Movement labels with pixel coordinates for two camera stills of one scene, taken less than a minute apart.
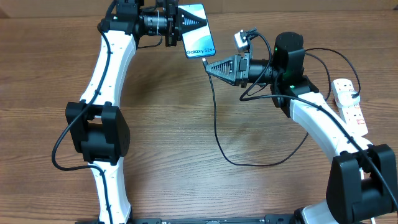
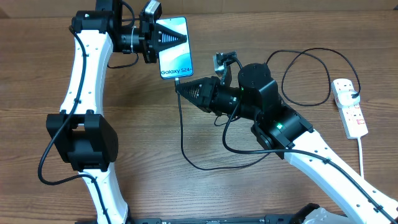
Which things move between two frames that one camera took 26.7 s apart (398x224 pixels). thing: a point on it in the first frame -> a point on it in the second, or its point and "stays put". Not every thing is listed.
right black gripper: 237,68 -> 208,86
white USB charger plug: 346,100 stays put
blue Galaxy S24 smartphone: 198,43 -> 176,61
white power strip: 352,114 stays put
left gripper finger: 187,21 -> 165,38
